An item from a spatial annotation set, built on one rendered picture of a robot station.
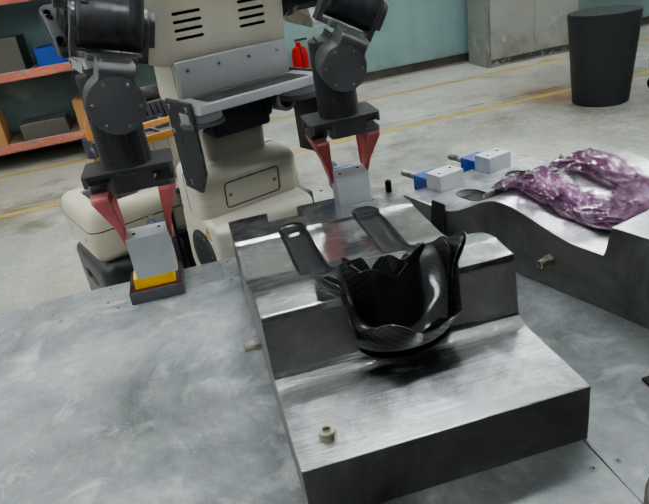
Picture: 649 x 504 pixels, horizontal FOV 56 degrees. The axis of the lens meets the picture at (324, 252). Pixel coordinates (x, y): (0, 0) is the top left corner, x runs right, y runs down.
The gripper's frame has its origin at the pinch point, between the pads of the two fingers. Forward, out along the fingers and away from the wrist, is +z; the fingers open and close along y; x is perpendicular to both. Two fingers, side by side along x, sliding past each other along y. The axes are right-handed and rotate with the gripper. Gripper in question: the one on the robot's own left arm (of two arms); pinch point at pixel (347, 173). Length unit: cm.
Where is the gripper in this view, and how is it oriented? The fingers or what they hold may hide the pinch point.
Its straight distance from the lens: 92.7
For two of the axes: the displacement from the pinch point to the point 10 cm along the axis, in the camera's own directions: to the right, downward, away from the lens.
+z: 1.5, 8.7, 4.7
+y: 9.6, -2.5, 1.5
